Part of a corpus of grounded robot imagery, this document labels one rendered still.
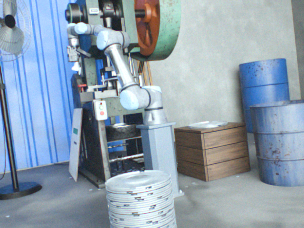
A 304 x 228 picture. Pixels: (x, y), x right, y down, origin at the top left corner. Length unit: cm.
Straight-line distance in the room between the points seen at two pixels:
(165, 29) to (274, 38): 296
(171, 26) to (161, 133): 101
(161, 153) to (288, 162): 73
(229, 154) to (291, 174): 49
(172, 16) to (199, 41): 195
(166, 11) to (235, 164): 124
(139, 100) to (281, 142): 86
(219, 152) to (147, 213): 108
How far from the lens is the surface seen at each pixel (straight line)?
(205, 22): 475
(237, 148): 249
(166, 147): 204
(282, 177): 217
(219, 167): 242
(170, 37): 277
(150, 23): 301
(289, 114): 209
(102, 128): 251
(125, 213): 145
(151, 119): 204
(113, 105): 260
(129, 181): 150
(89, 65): 300
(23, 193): 275
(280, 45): 550
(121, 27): 284
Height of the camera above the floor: 63
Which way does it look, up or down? 3 degrees down
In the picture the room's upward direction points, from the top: 7 degrees counter-clockwise
